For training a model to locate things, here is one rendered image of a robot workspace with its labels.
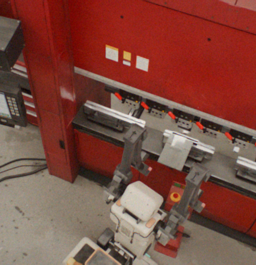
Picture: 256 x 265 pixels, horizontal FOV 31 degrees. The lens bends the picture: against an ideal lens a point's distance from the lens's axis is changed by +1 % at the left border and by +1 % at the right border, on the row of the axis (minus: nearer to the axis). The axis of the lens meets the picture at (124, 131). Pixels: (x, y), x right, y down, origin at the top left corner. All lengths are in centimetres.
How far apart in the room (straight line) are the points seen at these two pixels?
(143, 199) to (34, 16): 122
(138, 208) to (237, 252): 163
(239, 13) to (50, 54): 118
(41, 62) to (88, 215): 164
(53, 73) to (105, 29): 48
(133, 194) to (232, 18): 112
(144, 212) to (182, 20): 110
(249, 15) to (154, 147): 143
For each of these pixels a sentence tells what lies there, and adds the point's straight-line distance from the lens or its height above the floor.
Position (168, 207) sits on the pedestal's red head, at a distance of 342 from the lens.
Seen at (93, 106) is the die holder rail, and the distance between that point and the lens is 357.
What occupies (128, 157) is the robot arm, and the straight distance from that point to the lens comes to 274.
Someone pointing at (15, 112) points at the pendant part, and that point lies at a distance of 304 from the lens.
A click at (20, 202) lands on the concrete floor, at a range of 429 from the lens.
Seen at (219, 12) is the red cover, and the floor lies 223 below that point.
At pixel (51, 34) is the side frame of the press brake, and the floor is 188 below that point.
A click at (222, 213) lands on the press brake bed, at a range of 386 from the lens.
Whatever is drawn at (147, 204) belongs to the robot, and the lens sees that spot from 270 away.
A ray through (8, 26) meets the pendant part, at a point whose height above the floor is 195.
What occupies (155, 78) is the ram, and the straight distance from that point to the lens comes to 298.
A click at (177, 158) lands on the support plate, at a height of 100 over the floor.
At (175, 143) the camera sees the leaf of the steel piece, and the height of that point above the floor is 100.
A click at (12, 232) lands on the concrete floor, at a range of 419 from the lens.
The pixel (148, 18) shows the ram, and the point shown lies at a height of 203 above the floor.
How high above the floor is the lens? 380
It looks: 56 degrees down
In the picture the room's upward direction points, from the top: 3 degrees clockwise
